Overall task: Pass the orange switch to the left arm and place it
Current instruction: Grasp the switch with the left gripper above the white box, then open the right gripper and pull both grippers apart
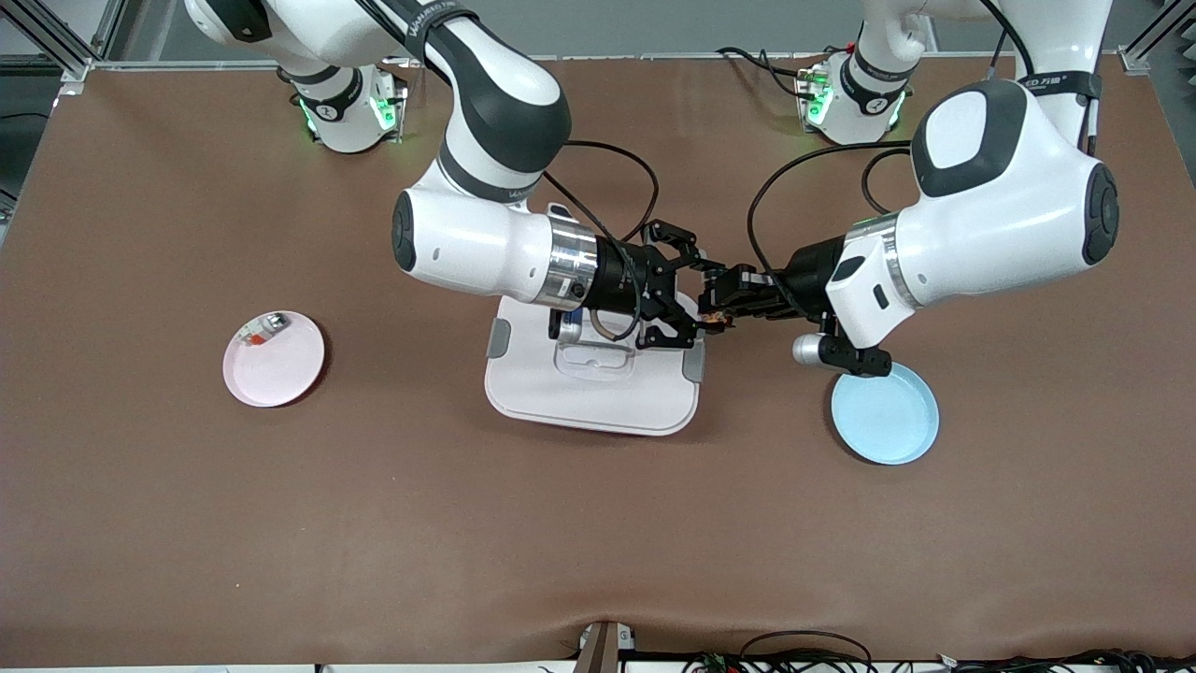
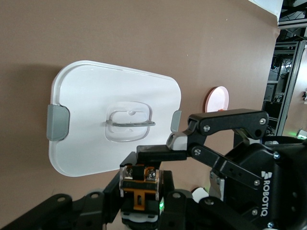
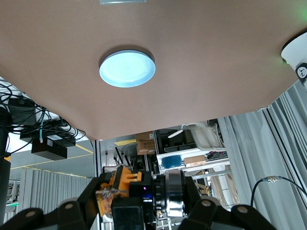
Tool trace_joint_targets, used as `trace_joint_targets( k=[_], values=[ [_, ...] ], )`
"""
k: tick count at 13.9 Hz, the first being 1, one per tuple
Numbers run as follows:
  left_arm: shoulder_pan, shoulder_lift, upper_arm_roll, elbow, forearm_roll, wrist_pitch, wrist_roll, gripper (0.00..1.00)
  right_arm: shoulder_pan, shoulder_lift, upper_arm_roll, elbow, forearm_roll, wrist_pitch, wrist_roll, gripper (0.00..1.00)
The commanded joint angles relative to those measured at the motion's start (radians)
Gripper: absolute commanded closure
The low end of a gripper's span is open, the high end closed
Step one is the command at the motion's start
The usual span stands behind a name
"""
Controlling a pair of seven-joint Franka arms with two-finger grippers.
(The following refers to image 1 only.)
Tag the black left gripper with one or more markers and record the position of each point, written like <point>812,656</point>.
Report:
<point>809,266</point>

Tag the small metal table bracket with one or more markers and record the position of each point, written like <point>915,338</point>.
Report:
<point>603,647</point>

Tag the aluminium frame profile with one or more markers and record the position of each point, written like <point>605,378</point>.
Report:
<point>1154,42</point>
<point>56,37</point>

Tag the grey box latch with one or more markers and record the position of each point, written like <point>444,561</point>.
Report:
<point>499,337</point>
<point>693,366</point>

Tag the pink round plate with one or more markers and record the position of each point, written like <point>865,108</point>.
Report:
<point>276,374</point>

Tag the light blue round plate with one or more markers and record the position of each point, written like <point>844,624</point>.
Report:
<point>885,421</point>

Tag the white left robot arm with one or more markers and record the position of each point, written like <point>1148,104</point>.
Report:
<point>990,215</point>

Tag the black orange push-button switch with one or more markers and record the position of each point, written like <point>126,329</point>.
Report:
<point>715,324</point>

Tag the white lidded storage box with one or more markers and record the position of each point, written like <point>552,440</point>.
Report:
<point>598,402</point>

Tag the small clear red switch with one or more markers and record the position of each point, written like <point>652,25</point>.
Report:
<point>266,329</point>

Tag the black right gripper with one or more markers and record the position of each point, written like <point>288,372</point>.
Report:
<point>619,274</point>

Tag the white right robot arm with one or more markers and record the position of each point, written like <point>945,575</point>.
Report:
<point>467,243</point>

